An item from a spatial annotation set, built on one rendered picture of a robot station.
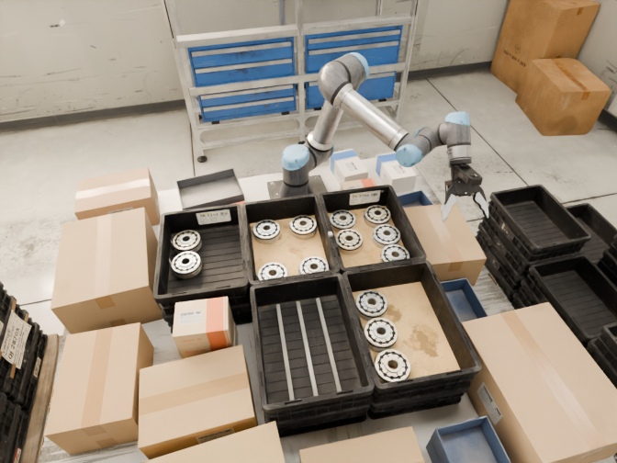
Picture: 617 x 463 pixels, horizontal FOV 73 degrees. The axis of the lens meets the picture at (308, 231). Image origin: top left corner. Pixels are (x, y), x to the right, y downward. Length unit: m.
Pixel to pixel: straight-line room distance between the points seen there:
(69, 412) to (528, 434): 1.19
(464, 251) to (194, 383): 1.01
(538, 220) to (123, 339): 1.99
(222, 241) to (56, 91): 2.94
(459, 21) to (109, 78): 3.24
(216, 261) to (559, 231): 1.69
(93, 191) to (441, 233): 1.44
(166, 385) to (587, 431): 1.10
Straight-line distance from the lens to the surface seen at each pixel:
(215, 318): 1.31
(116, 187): 1.97
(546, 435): 1.29
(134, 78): 4.16
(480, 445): 1.36
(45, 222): 3.40
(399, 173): 2.01
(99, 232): 1.72
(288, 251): 1.56
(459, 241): 1.64
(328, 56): 3.27
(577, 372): 1.41
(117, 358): 1.41
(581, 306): 2.30
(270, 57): 3.18
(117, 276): 1.54
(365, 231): 1.64
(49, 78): 4.28
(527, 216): 2.44
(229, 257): 1.57
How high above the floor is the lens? 2.00
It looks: 46 degrees down
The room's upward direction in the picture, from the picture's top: 1 degrees counter-clockwise
